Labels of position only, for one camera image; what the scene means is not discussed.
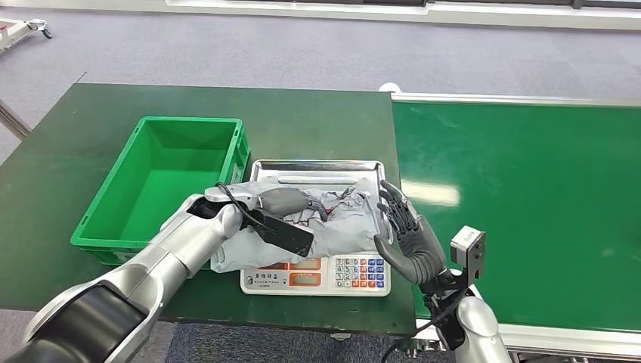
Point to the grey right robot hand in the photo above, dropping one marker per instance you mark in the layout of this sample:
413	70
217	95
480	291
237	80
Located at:
418	250

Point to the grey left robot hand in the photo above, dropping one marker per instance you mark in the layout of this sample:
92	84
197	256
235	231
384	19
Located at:
283	200

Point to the grey plastic mailer package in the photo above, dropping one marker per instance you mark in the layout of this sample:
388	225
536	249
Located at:
340	230

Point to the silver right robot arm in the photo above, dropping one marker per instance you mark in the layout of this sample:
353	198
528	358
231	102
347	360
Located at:
475	330

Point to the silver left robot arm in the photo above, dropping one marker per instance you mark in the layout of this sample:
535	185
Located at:
150	270

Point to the green conveyor belt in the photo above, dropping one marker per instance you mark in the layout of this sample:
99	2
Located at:
541	200

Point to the steel scale weighing tray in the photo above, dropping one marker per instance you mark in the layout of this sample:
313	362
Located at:
320	170

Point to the white electronic scale body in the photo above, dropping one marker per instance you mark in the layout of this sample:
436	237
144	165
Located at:
350	275

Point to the green plastic crate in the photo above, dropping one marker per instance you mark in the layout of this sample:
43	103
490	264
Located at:
165	195

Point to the white window ledge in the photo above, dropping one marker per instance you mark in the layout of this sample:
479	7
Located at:
450	12

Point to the grey metal bar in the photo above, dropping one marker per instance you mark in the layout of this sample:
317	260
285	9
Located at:
12	120

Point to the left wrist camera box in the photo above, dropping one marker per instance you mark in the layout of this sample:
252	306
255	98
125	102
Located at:
285	238

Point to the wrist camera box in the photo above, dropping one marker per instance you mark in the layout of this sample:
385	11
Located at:
468	250
285	238

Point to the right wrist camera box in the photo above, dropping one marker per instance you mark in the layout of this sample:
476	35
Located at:
468	250

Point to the aluminium conveyor frame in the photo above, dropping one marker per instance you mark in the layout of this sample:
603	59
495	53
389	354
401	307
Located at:
501	98

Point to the white wheeled cart frame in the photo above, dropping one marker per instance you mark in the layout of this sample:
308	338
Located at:
17	27

